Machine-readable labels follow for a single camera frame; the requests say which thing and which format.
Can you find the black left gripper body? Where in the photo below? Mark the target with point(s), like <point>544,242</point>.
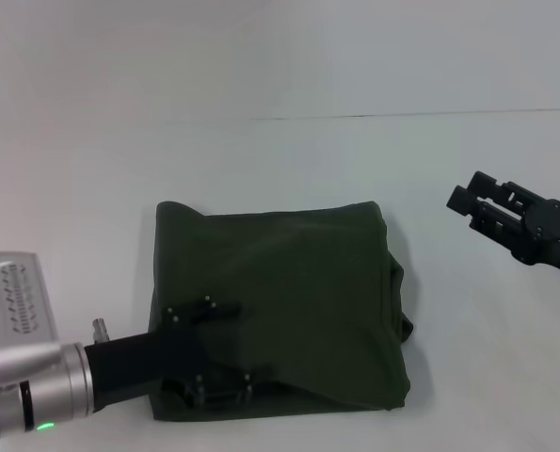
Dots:
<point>152,358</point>

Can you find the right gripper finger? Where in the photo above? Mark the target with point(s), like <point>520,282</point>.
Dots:
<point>500,188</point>
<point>482,214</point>

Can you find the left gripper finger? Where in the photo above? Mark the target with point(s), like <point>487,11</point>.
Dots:
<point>223,388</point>
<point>204,311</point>

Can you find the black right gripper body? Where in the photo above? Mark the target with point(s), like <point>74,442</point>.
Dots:
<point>550,230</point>

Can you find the dark green FREE t-shirt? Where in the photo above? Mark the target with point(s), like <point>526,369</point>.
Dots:
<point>284,306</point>

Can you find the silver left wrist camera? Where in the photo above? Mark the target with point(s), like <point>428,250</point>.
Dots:
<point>16,315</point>

